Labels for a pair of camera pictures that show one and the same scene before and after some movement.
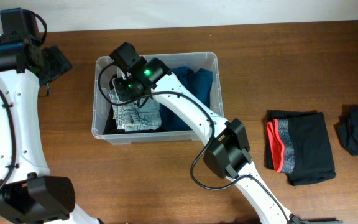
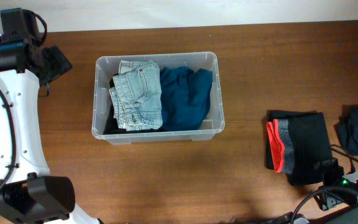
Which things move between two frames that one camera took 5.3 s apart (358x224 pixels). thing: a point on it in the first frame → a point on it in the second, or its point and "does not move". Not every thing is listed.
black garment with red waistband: (298, 146) does not move
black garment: (110, 128) does not move
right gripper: (127, 92) → (329, 177)
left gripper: (56, 62) does not move
